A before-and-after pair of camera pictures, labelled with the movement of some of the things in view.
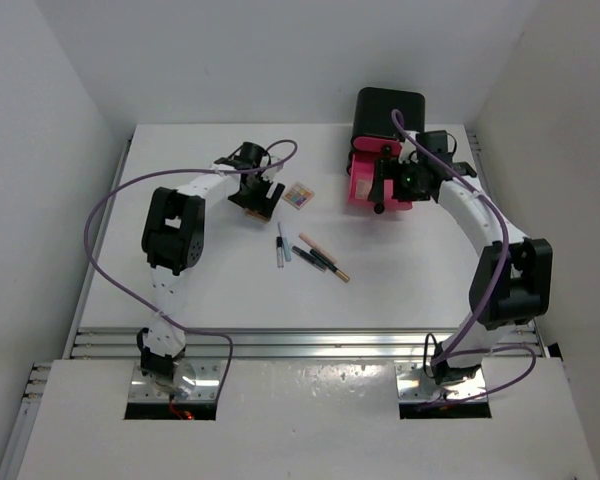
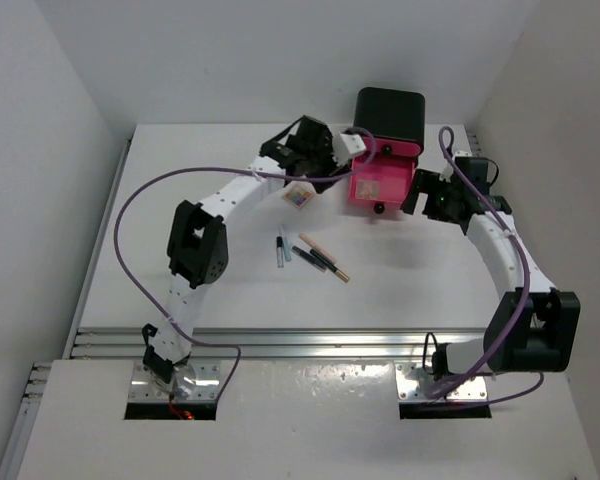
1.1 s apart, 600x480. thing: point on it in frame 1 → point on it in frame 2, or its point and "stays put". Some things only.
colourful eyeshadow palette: (298, 196) stays put
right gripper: (391, 168) → (427, 182)
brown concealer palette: (362, 188) stays put
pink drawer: (361, 168) stays put
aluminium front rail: (276, 343) stays put
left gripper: (262, 205) → (326, 145)
